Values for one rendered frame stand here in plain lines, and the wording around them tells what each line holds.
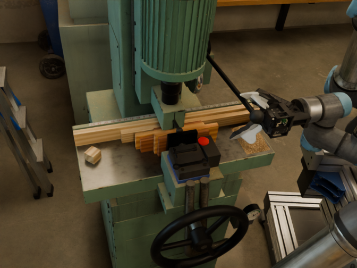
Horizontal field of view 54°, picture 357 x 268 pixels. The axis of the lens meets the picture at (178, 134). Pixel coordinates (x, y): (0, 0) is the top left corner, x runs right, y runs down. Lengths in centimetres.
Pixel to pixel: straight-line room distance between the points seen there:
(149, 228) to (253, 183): 114
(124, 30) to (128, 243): 71
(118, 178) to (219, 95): 192
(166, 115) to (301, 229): 109
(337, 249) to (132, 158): 61
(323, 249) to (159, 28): 58
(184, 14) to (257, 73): 242
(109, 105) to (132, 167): 43
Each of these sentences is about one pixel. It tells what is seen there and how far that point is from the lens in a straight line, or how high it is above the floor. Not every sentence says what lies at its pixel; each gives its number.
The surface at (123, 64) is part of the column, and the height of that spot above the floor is 106.
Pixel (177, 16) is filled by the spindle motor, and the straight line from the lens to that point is 82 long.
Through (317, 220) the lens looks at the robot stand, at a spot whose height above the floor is 21.
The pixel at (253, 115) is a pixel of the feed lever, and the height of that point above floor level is 116.
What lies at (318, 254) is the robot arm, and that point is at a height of 108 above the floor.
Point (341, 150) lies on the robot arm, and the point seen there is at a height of 99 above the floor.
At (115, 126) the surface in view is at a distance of 109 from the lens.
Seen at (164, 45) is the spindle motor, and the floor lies 126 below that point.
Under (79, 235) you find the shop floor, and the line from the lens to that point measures 198.
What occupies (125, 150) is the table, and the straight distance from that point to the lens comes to 109.
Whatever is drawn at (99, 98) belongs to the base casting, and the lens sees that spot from 145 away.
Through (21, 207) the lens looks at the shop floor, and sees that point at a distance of 216.
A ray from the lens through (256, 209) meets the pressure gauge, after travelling 126.
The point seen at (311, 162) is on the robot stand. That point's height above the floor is 73.
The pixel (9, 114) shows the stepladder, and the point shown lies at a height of 60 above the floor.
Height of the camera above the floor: 169
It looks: 44 degrees down
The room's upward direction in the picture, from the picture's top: 6 degrees clockwise
